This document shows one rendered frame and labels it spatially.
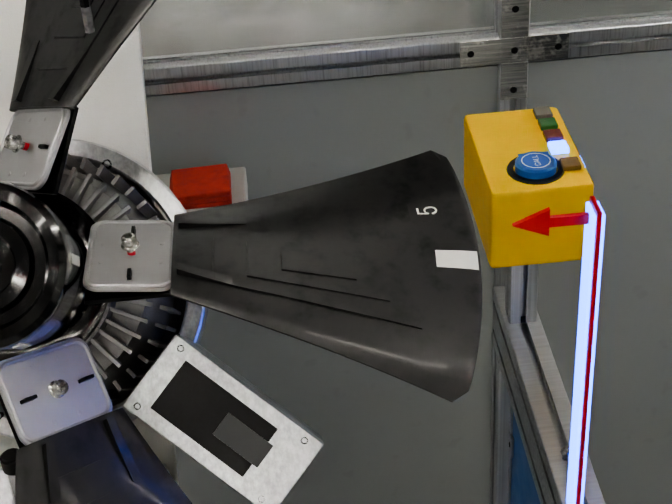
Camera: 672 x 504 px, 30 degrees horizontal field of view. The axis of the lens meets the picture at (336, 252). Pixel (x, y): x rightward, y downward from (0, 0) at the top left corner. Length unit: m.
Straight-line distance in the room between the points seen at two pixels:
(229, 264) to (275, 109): 0.78
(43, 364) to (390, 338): 0.26
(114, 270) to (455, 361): 0.25
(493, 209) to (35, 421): 0.50
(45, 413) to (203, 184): 0.72
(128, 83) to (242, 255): 0.31
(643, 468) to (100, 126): 1.29
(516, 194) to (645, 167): 0.64
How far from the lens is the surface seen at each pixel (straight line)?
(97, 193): 1.03
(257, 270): 0.90
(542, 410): 1.26
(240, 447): 1.01
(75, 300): 0.92
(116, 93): 1.18
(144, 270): 0.91
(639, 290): 1.93
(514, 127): 1.29
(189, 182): 1.60
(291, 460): 1.01
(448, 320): 0.90
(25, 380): 0.92
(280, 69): 1.65
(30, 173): 0.93
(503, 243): 1.21
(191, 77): 1.65
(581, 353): 1.02
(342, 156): 1.71
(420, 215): 0.95
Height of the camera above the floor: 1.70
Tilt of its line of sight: 35 degrees down
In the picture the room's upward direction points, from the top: 4 degrees counter-clockwise
